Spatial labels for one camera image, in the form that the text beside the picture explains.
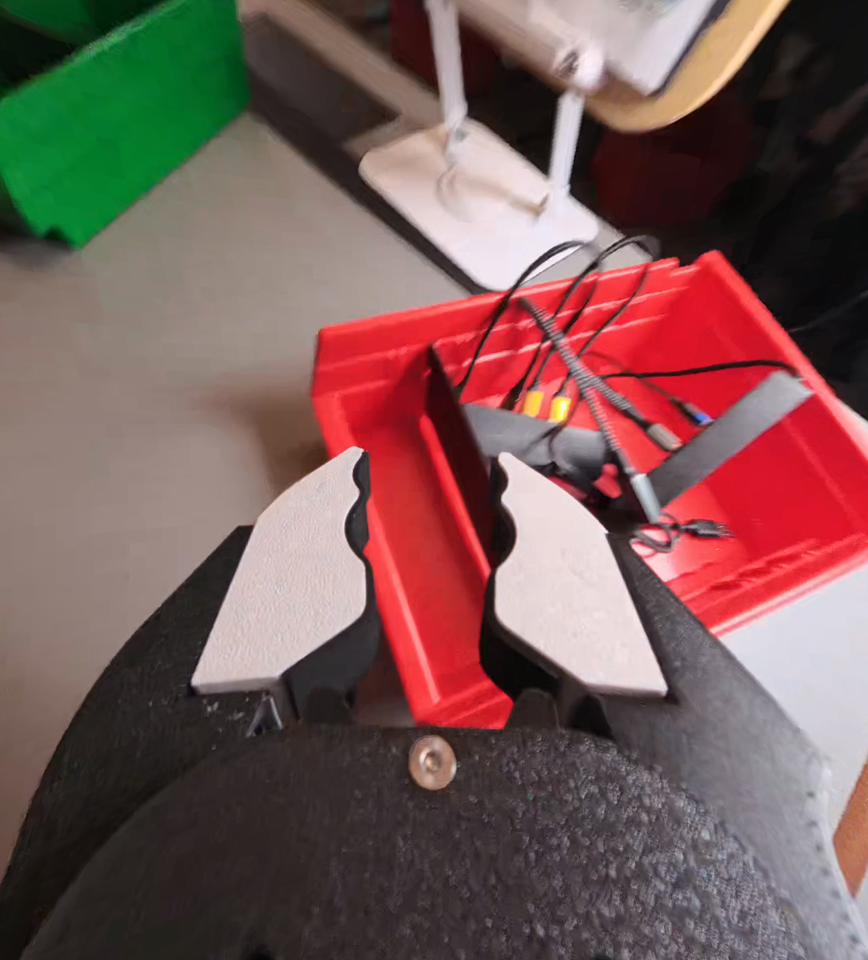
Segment black seven-port usb hub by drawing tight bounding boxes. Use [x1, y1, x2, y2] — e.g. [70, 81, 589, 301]
[647, 371, 816, 505]

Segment black cable orange plug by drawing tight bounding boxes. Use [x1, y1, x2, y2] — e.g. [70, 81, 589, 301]
[458, 241, 608, 421]
[546, 234, 662, 425]

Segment green plastic bin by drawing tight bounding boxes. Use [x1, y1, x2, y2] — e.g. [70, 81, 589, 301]
[0, 0, 251, 250]

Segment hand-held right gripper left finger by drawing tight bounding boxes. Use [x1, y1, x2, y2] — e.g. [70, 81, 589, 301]
[191, 447, 384, 705]

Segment grey braided usb cable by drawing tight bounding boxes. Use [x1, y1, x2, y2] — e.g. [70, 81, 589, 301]
[516, 296, 664, 525]

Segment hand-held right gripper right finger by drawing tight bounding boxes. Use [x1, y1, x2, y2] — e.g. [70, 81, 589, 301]
[481, 453, 670, 699]

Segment printed instruction sheet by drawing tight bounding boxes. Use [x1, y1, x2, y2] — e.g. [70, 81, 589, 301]
[464, 0, 728, 95]

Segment red plastic bin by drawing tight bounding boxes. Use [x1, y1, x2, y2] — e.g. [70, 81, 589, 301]
[312, 251, 868, 730]

